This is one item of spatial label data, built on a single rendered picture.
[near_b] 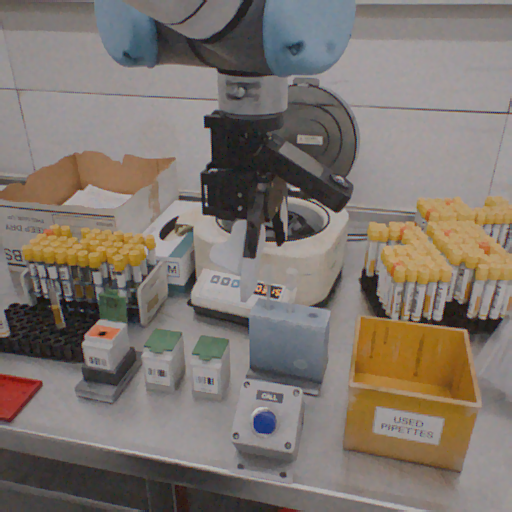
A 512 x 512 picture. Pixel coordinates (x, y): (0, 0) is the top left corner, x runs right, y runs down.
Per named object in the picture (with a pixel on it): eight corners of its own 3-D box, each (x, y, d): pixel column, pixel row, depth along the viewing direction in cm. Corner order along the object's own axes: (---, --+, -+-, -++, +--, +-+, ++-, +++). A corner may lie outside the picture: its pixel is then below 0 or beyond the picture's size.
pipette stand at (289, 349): (245, 379, 69) (245, 319, 64) (261, 348, 75) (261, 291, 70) (318, 396, 66) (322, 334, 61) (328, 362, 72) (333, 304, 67)
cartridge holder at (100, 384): (75, 396, 66) (71, 375, 65) (111, 353, 74) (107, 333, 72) (113, 404, 65) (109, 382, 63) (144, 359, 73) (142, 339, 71)
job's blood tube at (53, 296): (56, 339, 76) (43, 282, 71) (61, 334, 77) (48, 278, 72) (64, 341, 76) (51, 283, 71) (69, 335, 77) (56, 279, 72)
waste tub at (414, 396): (340, 450, 59) (348, 384, 54) (350, 373, 70) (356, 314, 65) (464, 475, 56) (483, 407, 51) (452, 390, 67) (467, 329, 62)
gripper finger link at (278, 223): (252, 223, 73) (239, 187, 65) (292, 228, 71) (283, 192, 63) (247, 242, 72) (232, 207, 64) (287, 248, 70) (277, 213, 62)
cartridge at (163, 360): (145, 389, 67) (140, 348, 64) (159, 365, 71) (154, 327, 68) (173, 393, 67) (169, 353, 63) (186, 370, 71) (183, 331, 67)
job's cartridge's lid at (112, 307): (96, 288, 66) (99, 286, 67) (99, 320, 68) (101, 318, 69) (123, 292, 66) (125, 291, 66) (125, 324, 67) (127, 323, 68)
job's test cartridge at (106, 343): (88, 377, 67) (80, 339, 64) (106, 355, 71) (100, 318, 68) (115, 383, 66) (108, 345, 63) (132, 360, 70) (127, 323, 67)
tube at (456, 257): (444, 313, 82) (457, 255, 77) (437, 308, 83) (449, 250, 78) (452, 311, 83) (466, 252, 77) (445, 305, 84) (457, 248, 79)
